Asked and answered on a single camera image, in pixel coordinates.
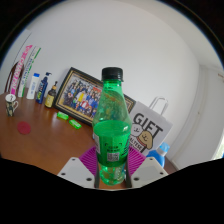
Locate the blue detergent bottle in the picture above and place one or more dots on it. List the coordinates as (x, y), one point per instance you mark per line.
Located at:
(159, 155)

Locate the camouflage print mug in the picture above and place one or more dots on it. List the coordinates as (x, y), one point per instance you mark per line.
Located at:
(10, 106)

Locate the white paper gift bag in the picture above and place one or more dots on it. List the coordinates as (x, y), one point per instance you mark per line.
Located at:
(148, 130)

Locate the wooden chair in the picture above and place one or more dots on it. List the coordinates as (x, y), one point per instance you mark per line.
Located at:
(10, 78)

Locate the white lotion bottle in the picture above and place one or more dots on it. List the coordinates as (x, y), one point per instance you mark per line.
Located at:
(32, 88)

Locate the small green box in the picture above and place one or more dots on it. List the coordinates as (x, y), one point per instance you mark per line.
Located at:
(75, 124)
(62, 116)

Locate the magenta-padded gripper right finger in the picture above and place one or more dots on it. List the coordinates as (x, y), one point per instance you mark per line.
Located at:
(150, 171)

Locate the amber pump bottle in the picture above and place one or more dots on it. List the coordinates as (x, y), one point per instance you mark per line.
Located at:
(50, 98)

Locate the dark blue pump bottle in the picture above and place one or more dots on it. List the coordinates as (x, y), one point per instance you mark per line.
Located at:
(41, 90)

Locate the green and white cardboard tube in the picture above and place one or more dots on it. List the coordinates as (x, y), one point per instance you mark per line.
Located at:
(29, 71)

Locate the flat round red coaster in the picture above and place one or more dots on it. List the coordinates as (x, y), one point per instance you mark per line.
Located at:
(24, 128)

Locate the framed group photo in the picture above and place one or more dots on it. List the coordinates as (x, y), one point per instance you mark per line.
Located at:
(80, 96)

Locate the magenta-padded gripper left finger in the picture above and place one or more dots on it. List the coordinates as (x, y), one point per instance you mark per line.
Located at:
(75, 171)

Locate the green plastic drink bottle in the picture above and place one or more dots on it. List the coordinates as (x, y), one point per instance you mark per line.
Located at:
(111, 140)

